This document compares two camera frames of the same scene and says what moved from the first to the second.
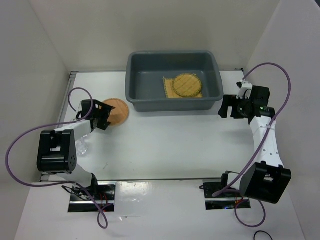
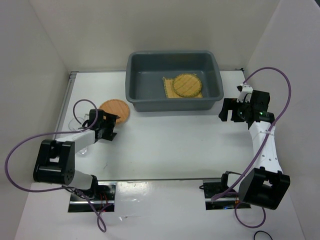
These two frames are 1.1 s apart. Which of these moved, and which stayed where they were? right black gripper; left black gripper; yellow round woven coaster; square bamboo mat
Moved: left black gripper
Stayed: square bamboo mat; yellow round woven coaster; right black gripper
